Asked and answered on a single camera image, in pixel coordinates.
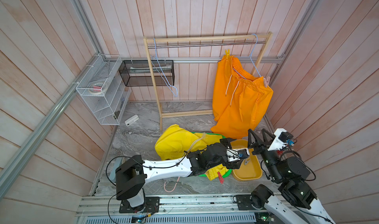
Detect pink clothespin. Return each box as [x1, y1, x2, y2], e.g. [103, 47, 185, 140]
[264, 77, 270, 88]

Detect red clothespin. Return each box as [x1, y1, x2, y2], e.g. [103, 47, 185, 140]
[217, 172, 224, 184]

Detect light blue wire hanger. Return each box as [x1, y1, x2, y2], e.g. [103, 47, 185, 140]
[153, 38, 178, 97]

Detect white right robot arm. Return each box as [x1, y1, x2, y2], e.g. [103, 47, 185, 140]
[234, 128, 334, 224]

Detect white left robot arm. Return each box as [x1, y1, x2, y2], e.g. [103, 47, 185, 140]
[112, 138, 249, 214]

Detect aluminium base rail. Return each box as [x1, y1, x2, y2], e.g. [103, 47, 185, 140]
[75, 191, 323, 224]

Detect yellow plastic tray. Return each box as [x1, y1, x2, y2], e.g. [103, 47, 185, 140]
[231, 139, 263, 181]

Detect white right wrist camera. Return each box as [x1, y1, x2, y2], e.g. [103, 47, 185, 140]
[268, 128, 295, 151]

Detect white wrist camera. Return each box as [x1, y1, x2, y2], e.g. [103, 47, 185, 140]
[227, 148, 250, 162]
[268, 128, 295, 151]

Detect pink wire hanger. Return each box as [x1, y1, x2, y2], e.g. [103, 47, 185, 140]
[163, 133, 206, 193]

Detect wooden clothes rack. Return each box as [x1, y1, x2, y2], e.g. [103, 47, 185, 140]
[144, 32, 273, 132]

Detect white wire mesh shelf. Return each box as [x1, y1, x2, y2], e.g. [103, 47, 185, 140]
[76, 54, 131, 125]

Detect grey blue sponge block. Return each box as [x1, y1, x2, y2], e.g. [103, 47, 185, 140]
[109, 165, 117, 183]

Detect small white device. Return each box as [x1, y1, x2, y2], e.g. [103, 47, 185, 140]
[124, 115, 139, 126]

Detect green plastic basket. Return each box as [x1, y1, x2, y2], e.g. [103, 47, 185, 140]
[187, 132, 232, 181]

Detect yellow clothespin on orange shorts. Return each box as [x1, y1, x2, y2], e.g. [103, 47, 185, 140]
[225, 49, 231, 57]

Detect black mesh wall basket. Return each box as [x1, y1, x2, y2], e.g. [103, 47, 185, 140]
[118, 60, 175, 87]

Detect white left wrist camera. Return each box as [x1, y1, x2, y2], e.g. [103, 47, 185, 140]
[227, 148, 250, 162]

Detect yellow shorts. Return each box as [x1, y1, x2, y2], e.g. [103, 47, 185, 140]
[154, 124, 230, 181]

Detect orange shorts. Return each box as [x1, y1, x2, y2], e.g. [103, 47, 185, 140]
[211, 55, 273, 139]

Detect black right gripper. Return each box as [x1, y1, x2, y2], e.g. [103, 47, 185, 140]
[249, 130, 283, 184]

